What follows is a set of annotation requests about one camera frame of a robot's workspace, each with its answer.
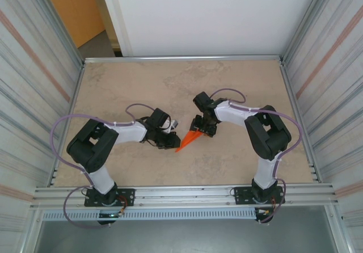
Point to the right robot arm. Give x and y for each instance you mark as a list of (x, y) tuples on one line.
[(269, 134)]

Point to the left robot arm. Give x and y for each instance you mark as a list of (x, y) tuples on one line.
[(90, 148)]

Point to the grey metal sheet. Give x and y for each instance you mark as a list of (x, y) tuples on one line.
[(184, 236)]

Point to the small circuit board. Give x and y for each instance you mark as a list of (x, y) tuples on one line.
[(109, 215), (263, 213)]

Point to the corrugated metal side panel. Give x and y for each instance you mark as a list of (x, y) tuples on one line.
[(28, 80), (334, 80)]

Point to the orange wooden door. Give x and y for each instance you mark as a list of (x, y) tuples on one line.
[(73, 9)]

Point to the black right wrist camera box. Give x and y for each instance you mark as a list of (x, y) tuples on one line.
[(202, 101)]

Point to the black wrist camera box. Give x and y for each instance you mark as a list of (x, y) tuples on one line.
[(202, 101), (158, 118)]

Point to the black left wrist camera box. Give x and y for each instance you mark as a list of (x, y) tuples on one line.
[(158, 118)]

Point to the wide aluminium base rail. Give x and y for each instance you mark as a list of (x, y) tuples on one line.
[(184, 196)]

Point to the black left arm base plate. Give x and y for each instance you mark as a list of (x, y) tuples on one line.
[(127, 196)]

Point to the long aluminium table edge rail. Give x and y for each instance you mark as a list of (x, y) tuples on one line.
[(184, 58)]

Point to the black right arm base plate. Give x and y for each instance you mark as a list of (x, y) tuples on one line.
[(241, 194)]

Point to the aluminium table side rail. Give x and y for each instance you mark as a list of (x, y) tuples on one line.
[(291, 94), (77, 88)]

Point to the white door frame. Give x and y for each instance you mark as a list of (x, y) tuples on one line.
[(116, 17)]

